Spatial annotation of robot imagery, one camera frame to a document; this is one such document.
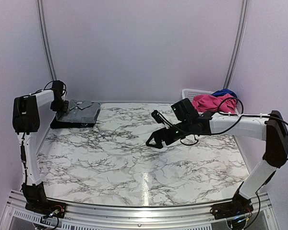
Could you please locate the blue garment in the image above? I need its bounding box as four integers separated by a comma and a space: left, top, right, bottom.
211, 89, 237, 100

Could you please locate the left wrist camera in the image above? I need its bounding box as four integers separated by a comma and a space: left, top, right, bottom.
51, 80, 66, 98

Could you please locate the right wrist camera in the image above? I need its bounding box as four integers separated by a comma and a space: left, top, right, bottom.
171, 98, 200, 123

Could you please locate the aluminium frame post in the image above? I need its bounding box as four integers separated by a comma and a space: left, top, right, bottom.
36, 0, 57, 83
223, 0, 249, 88

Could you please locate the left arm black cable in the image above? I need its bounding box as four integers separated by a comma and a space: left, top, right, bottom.
20, 80, 56, 183

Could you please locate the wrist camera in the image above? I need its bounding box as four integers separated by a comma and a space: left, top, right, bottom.
171, 98, 200, 123
51, 80, 66, 98

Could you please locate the left aluminium frame post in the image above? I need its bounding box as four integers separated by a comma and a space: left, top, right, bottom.
36, 0, 57, 83

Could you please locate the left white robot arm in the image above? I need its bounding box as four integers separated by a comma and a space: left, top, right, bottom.
12, 87, 67, 213

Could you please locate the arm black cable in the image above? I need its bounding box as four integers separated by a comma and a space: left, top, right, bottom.
20, 80, 56, 183
180, 97, 288, 161

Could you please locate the white plastic laundry basket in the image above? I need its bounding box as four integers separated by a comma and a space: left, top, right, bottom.
182, 89, 238, 113

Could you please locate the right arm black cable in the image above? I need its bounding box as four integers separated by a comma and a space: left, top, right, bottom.
180, 97, 288, 161

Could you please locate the aluminium front rail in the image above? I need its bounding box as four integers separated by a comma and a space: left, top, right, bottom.
0, 191, 279, 230

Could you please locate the grey garment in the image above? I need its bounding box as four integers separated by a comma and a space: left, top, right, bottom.
56, 99, 101, 124

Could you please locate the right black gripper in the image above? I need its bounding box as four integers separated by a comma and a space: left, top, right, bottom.
146, 118, 192, 149

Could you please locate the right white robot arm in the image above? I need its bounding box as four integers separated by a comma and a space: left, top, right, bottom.
146, 110, 288, 218

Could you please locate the pink garment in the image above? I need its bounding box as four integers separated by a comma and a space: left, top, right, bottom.
192, 93, 237, 114

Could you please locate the right aluminium frame post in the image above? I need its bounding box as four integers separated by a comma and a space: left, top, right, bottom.
223, 0, 249, 88

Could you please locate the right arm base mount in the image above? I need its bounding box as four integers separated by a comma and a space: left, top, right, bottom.
210, 201, 253, 220

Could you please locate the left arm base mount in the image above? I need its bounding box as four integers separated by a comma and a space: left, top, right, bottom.
25, 200, 67, 218

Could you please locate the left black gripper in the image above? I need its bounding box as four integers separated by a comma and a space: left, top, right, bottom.
50, 99, 68, 113

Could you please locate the black t-shirt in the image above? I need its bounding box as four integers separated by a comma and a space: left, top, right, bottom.
50, 116, 95, 129

